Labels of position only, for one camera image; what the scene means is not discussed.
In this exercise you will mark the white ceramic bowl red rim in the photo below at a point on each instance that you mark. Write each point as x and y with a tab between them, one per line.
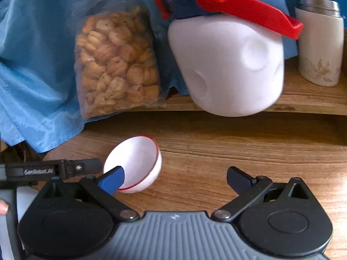
135	162

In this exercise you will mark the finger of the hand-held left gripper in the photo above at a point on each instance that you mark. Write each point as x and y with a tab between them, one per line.
81	167

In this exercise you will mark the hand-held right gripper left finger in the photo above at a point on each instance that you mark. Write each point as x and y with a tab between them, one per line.
112	181

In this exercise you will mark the white thermos steel cap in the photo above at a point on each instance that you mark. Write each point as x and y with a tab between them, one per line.
320	46

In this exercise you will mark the plain blue cloth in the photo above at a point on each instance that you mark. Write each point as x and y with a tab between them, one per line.
35	59

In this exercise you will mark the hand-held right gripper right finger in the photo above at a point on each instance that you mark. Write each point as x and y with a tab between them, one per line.
238	179

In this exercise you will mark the white water bottle blue lid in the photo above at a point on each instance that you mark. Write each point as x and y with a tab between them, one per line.
230	65

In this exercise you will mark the clear bag of snacks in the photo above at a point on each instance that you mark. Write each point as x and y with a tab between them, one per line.
116	59

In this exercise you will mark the person's left hand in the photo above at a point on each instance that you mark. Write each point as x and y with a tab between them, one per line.
3	208

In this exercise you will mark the wooden desk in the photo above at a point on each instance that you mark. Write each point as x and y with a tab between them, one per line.
217	154

